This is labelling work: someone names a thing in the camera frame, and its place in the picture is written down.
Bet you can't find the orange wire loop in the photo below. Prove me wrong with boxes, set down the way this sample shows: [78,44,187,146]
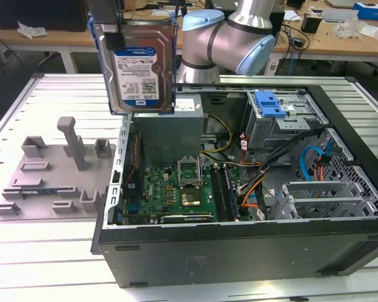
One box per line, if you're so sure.
[239,185,261,210]

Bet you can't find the silver disk bay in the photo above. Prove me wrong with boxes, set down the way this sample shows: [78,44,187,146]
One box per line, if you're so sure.
[267,181,378,221]

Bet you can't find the blue cardboard box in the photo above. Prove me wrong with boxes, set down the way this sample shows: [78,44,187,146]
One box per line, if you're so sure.
[352,1,378,21]

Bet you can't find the black PC case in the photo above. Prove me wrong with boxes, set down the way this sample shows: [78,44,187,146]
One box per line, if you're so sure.
[90,76,378,289]

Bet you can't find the RAM stick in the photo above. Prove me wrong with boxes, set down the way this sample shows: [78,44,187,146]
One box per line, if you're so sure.
[224,165,241,220]

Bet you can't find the black cable bundle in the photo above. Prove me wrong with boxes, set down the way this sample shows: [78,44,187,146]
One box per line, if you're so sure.
[236,128,319,196]

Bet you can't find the black RAM slot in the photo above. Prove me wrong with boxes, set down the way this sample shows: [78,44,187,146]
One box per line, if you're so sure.
[211,166,224,221]
[219,165,232,221]

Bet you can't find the orange red power wire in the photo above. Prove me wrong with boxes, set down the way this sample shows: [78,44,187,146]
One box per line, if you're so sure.
[313,155,331,183]

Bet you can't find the yellow wires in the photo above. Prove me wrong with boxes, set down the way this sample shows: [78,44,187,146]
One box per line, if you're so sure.
[201,113,234,155]

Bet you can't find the grey power supply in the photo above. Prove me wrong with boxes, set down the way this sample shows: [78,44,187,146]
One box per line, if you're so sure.
[134,94,209,167]

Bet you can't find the grey parts rack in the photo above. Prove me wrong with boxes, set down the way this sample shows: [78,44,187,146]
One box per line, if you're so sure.
[0,116,117,223]

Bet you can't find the crumpled clear plastic bag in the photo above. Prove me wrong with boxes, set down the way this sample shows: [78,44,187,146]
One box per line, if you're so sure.
[17,20,48,40]

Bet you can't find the CPU socket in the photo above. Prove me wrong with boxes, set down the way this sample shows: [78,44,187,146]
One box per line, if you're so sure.
[180,187,205,208]

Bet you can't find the metal socket cover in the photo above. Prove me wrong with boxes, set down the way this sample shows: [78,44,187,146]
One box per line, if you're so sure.
[175,155,205,189]

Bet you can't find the hard disk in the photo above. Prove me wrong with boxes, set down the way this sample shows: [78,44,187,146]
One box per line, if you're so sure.
[87,17,177,116]

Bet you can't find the blue flat data wire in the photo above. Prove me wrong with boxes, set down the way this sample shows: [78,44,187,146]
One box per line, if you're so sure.
[299,138,335,183]

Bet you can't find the black computer cases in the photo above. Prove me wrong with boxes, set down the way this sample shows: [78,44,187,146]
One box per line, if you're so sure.
[0,0,91,32]

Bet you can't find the clear plastic bags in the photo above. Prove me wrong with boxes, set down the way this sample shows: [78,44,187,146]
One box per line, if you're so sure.
[333,17,368,39]

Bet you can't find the green motherboard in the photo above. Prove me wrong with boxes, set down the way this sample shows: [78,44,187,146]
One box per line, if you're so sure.
[122,163,240,225]

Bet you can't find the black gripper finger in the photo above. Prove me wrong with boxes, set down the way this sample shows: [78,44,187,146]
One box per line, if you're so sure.
[105,31,126,50]

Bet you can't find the metal optical drive cage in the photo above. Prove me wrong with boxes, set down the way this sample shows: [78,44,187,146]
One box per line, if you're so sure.
[244,91,330,158]

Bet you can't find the wooden desk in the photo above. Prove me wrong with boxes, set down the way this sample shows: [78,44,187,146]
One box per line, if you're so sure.
[0,9,98,75]
[270,8,378,75]

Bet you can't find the small black box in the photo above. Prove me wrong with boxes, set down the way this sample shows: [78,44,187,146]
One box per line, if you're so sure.
[301,14,319,34]

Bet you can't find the blue plastic drive latch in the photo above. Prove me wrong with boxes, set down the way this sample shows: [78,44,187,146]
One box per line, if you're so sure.
[253,90,286,119]

